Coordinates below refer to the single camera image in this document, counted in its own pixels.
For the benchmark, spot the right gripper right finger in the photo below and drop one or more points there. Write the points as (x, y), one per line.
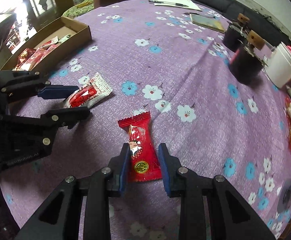
(182, 182)

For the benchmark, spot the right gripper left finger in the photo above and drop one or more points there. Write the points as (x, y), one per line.
(108, 182)

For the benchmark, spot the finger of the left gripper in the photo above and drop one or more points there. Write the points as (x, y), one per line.
(48, 88)
(68, 117)

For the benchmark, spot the white red snack packet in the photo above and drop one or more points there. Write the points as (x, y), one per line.
(90, 94)

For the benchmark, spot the red candy packet with face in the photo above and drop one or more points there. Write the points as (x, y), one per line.
(144, 161)

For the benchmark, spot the cream white candy packet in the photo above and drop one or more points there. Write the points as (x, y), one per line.
(64, 38)

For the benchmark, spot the pink snack bag far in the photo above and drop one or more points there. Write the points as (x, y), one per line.
(35, 59)

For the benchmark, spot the large dark red snack bag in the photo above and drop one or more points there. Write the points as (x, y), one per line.
(25, 55)

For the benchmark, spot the white red striped packet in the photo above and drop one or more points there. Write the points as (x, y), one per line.
(49, 45)

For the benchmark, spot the cardboard box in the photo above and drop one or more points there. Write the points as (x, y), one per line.
(60, 27)

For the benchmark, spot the green blanket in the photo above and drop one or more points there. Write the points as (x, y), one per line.
(79, 9)

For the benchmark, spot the purple floral tablecloth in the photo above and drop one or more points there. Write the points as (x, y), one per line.
(155, 59)

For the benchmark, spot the black jar near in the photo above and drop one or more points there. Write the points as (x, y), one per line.
(245, 64)

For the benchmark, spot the black jar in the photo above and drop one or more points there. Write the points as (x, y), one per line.
(236, 33)
(245, 64)

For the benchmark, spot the white notepad papers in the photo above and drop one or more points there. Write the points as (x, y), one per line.
(190, 3)

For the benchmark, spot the white cup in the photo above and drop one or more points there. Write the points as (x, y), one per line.
(278, 66)

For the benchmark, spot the black pen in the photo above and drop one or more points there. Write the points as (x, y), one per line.
(169, 4)

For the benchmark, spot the black jar far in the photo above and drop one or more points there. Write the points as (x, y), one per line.
(236, 33)

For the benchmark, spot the green booklet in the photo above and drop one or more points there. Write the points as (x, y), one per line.
(207, 22)

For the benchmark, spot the black leather sofa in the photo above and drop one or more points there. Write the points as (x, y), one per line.
(260, 22)

